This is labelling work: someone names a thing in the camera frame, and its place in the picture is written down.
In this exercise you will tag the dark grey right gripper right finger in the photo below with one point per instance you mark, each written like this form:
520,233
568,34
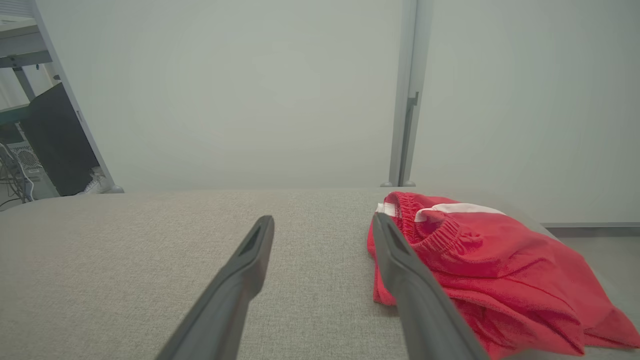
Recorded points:
425,320

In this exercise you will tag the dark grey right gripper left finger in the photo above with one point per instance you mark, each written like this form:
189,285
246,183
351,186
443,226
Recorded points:
225,310

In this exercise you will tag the red white-striped shorts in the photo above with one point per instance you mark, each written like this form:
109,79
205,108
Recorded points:
490,250

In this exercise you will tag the red Bulls 23 jersey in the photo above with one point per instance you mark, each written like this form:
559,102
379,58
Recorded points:
525,337

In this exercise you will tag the grey fabric sofa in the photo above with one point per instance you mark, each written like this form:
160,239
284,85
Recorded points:
150,250

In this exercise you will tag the white sneaker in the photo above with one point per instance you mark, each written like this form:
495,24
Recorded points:
95,186

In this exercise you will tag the black computer panel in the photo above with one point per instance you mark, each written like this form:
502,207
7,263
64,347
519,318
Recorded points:
60,145

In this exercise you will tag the perforated metal computer case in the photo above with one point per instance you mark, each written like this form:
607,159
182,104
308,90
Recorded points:
27,157

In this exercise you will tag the grey partition base rail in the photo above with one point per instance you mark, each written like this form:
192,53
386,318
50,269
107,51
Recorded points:
590,230

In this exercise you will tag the grey slanted partition post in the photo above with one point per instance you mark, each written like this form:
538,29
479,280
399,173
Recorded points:
94,140

